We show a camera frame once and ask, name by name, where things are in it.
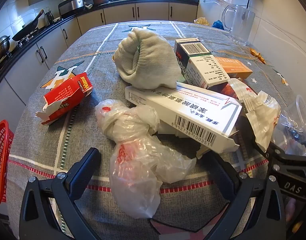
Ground orange box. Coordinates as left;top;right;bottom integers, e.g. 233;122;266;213
214;57;253;79

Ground black kitchen countertop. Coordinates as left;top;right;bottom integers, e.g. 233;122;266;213
0;0;200;85

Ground dark wok with lid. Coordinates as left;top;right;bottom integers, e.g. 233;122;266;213
0;35;11;63

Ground grey kitchen base cabinets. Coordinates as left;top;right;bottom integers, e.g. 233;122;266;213
0;1;200;120

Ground silver electric cooker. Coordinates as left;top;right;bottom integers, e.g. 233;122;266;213
59;0;84;18

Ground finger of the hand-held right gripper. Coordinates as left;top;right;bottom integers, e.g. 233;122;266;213
251;134;306;167

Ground knotted clear plastic bag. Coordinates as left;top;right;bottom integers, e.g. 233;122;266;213
95;99;197;219

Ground white crinkled wrapper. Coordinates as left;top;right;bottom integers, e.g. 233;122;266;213
228;78;281;153

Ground clear plastic cup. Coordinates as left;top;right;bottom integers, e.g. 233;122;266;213
273;94;306;157

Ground black frying pan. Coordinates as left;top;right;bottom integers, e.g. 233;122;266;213
12;9;45;42

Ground clear plastic pitcher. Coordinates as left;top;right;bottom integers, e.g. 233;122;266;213
222;4;256;46

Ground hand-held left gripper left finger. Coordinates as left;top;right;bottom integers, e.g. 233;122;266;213
19;148;101;240

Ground orange candy wrapper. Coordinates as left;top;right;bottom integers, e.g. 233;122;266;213
249;47;266;63

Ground grey printed tablecloth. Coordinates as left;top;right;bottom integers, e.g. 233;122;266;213
6;20;306;240

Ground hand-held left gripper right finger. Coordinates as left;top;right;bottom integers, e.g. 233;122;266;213
208;151;288;240

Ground grey knit sock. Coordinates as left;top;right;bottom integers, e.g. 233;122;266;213
112;27;182;90

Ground red plastic basket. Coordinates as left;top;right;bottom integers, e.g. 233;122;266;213
0;119;15;204

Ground black gas stove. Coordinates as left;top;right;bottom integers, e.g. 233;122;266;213
0;30;41;65

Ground torn red carton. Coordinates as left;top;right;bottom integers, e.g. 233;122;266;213
35;72;94;125

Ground brown packet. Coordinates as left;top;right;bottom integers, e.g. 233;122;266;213
213;80;241;99

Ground white green medicine box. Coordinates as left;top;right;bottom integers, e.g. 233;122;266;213
173;38;231;89

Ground dark kettle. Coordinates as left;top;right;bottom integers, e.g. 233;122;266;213
44;9;55;25

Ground long white medicine box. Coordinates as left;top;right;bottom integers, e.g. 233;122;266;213
125;81;243;154

